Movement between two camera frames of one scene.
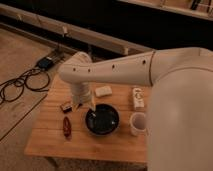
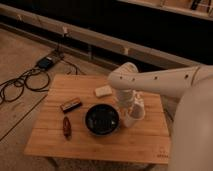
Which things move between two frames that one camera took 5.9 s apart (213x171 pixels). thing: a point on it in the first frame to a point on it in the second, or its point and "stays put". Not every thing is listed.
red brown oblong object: (66, 128) stays put
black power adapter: (45, 63) stays put
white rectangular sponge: (103, 91) stays put
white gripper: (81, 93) to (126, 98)
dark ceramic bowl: (102, 121) stays put
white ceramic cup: (138, 124) to (134, 113)
